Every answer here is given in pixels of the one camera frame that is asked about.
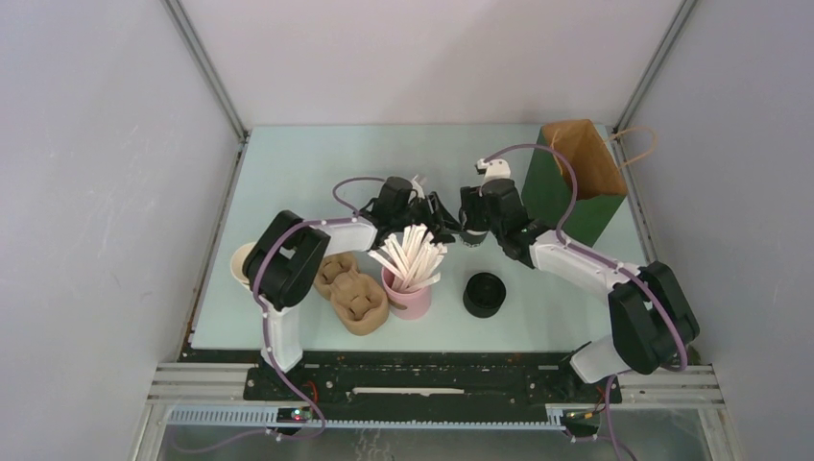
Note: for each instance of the brown cardboard cup carrier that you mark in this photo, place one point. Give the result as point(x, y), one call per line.
point(358, 300)

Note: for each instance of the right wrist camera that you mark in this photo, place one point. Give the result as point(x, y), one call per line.
point(492, 170)

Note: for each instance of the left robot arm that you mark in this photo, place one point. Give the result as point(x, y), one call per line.
point(279, 268)

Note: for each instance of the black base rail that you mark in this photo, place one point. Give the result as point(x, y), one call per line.
point(418, 387)

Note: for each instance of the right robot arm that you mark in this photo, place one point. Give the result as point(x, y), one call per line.
point(651, 320)

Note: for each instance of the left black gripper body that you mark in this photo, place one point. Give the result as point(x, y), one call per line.
point(419, 213)

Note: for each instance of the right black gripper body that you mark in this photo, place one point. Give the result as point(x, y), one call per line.
point(471, 201)

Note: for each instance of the black paper coffee cup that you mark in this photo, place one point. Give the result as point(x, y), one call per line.
point(473, 238)

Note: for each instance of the stack of paper cups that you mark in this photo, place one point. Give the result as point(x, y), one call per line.
point(237, 261)

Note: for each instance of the bundle of white straws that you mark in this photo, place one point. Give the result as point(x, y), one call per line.
point(414, 260)

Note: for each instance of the green paper bag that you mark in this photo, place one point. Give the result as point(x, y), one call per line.
point(585, 181)

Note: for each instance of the stack of black lids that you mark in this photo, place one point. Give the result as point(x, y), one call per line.
point(484, 295)

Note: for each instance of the pink straw holder cup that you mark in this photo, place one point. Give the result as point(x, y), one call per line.
point(409, 306)

